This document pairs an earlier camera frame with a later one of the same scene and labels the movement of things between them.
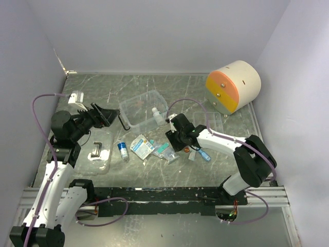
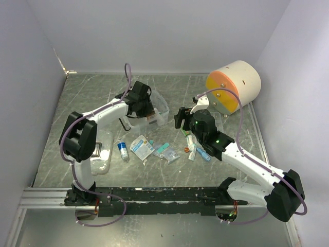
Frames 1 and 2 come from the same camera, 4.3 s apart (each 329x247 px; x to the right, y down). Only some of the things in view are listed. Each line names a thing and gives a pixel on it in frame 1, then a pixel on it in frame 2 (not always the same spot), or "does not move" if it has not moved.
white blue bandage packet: x=142 y=147 does not move
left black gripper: x=107 y=115 -> x=150 y=109
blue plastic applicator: x=204 y=155 does not move
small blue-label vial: x=123 y=148 does not move
